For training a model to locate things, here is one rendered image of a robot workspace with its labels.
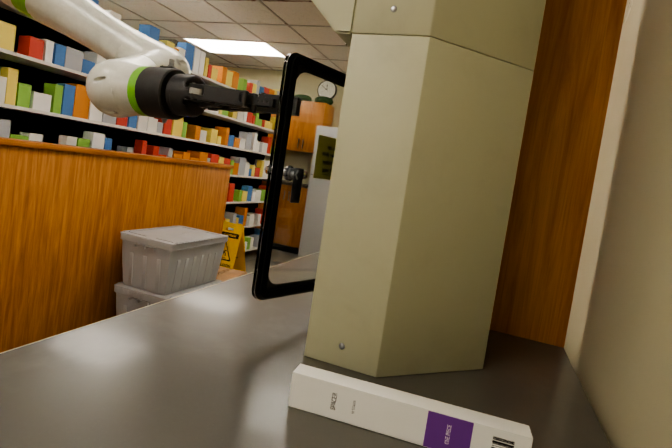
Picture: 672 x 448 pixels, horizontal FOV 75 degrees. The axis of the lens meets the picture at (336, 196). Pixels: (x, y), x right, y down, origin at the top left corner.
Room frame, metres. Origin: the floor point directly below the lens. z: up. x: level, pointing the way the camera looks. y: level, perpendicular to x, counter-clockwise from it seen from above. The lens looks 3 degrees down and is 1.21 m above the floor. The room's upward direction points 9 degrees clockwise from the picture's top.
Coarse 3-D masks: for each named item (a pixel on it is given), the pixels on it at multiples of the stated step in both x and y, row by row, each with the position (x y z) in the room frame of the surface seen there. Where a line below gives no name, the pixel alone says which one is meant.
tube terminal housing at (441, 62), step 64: (384, 0) 0.62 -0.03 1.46; (448, 0) 0.61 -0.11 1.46; (512, 0) 0.65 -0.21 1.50; (384, 64) 0.62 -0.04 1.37; (448, 64) 0.61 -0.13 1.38; (512, 64) 0.66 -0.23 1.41; (384, 128) 0.61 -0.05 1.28; (448, 128) 0.62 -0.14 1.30; (512, 128) 0.67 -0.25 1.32; (384, 192) 0.61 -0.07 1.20; (448, 192) 0.63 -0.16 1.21; (512, 192) 0.68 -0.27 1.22; (320, 256) 0.63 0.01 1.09; (384, 256) 0.60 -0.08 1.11; (448, 256) 0.64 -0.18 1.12; (320, 320) 0.63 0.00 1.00; (384, 320) 0.60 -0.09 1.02; (448, 320) 0.65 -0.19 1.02
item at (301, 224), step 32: (320, 96) 0.76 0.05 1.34; (320, 128) 0.77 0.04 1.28; (288, 160) 0.72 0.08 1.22; (320, 160) 0.78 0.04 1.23; (288, 192) 0.72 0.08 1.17; (320, 192) 0.79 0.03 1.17; (288, 224) 0.73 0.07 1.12; (320, 224) 0.80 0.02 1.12; (256, 256) 0.69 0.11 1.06; (288, 256) 0.74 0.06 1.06
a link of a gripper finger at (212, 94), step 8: (200, 88) 0.73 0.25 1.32; (208, 88) 0.73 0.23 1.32; (216, 88) 0.73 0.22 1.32; (224, 88) 0.73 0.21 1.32; (192, 96) 0.73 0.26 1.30; (200, 96) 0.73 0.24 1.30; (208, 96) 0.73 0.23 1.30; (216, 96) 0.73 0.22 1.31; (224, 96) 0.73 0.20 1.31; (232, 96) 0.72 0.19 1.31; (232, 104) 0.73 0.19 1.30; (240, 104) 0.72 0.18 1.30
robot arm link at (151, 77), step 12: (144, 72) 0.79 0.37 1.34; (156, 72) 0.78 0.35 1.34; (168, 72) 0.78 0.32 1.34; (180, 72) 0.81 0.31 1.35; (144, 84) 0.78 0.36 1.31; (156, 84) 0.77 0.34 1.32; (144, 96) 0.78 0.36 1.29; (156, 96) 0.77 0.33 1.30; (144, 108) 0.80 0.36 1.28; (156, 108) 0.78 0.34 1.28; (168, 108) 0.79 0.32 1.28
